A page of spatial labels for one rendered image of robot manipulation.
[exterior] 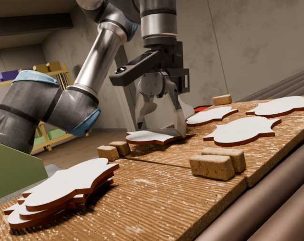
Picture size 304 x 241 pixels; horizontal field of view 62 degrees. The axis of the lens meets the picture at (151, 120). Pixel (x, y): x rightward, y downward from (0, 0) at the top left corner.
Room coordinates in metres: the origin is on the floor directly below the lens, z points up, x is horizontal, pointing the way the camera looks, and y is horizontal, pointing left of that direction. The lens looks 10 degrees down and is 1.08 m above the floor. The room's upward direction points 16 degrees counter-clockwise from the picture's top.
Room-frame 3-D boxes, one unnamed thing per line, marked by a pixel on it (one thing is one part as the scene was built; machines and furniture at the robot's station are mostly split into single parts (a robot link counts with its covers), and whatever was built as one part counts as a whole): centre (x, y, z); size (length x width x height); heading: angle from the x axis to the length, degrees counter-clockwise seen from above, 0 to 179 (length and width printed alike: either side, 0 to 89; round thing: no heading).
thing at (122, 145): (0.53, 0.08, 0.95); 0.06 x 0.02 x 0.03; 37
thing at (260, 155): (0.54, -0.15, 0.93); 0.41 x 0.35 x 0.02; 127
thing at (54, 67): (6.08, 2.67, 1.02); 2.16 x 0.58 x 2.04; 126
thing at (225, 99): (0.77, -0.23, 0.95); 0.06 x 0.02 x 0.03; 37
